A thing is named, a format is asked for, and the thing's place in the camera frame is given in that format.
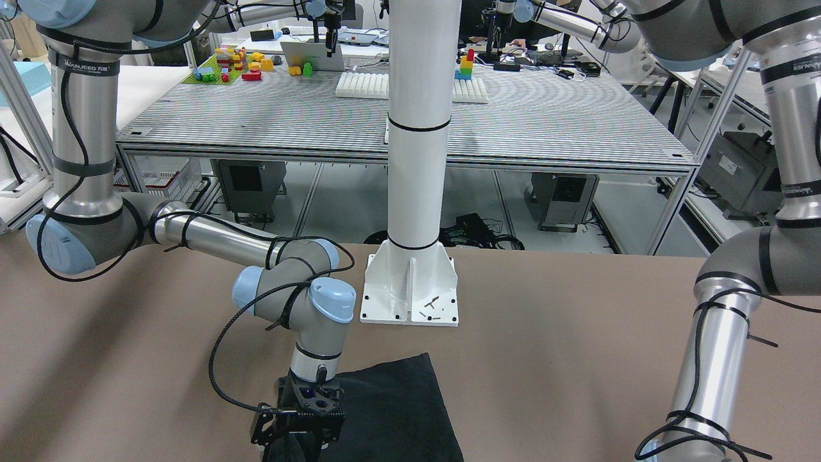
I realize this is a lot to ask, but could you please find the colourful toy brick set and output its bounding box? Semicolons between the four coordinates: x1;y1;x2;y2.
182;46;282;85

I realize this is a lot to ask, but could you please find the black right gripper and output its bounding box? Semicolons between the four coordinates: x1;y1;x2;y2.
250;372;346;450

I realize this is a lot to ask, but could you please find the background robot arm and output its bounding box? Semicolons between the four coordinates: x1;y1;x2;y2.
495;1;642;53

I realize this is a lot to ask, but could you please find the grey striped work table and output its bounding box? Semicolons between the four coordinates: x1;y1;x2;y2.
117;61;696;197

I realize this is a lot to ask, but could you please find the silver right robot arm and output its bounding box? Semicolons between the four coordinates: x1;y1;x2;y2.
19;1;357;460

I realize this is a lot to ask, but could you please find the white plastic basket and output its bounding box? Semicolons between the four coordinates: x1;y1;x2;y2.
135;156;202;202

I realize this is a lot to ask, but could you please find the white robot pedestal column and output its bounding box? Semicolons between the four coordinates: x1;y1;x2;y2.
360;1;461;327

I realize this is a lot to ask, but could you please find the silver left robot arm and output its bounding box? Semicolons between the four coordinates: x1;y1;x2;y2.
625;1;820;461

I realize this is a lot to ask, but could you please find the black t-shirt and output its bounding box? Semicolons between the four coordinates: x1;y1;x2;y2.
263;352;466;462

